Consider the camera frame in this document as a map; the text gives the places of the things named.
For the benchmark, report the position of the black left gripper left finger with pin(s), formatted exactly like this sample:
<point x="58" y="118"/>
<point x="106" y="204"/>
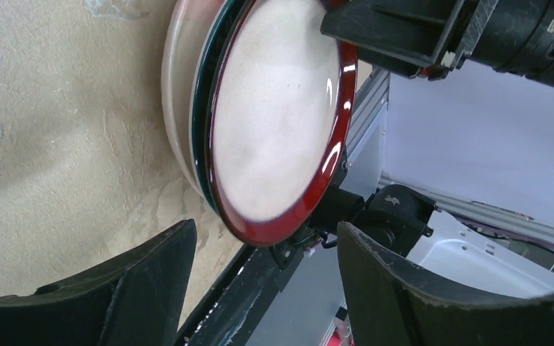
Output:
<point x="135" y="298"/>

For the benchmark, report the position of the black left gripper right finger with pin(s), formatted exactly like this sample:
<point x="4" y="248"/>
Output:
<point x="393" y="301"/>

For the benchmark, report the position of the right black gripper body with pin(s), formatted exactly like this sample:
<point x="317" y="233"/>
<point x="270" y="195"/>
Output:
<point x="475" y="23"/>

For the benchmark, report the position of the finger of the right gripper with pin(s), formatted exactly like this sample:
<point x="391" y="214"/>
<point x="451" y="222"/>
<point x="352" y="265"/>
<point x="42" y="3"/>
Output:
<point x="404" y="37"/>

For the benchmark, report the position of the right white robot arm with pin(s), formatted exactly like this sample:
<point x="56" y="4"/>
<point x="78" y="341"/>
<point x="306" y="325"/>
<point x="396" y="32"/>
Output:
<point x="518" y="39"/>

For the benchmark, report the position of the green rimmed plate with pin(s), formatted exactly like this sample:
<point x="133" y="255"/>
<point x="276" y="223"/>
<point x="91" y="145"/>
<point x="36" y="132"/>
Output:
<point x="222" y="15"/>

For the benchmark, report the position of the cream bottom plate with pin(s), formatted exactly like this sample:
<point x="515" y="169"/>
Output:
<point x="189" y="25"/>

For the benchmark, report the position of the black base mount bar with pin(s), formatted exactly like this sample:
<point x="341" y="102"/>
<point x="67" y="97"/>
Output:
<point x="287" y="294"/>

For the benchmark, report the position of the aluminium frame rail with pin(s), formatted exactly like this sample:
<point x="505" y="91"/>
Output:
<point x="478" y="136"/>

